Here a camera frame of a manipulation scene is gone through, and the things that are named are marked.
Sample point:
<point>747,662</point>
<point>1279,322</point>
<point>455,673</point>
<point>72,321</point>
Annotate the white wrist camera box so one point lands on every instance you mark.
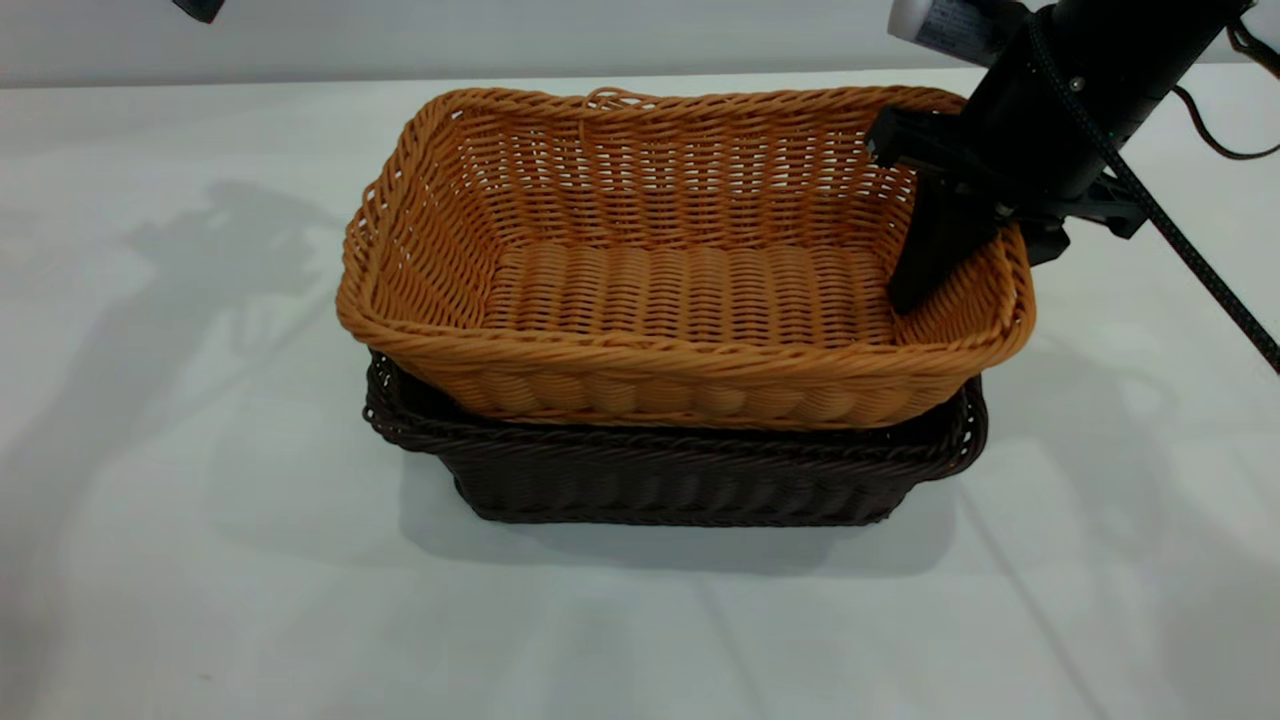
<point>950,25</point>

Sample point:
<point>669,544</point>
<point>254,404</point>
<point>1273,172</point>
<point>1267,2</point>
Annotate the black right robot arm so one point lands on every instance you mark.
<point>1150,50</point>

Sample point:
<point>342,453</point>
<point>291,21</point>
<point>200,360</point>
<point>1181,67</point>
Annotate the black wicker basket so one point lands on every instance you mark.
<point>680,480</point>

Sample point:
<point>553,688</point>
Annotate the orange wicker basket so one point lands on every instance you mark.
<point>650,290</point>

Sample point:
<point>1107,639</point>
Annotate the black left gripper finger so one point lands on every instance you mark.
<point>200,8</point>

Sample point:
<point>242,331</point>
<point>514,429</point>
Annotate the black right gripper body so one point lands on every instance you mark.
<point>1020,130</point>

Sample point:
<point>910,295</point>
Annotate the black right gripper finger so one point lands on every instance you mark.
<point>1045,243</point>
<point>935,250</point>

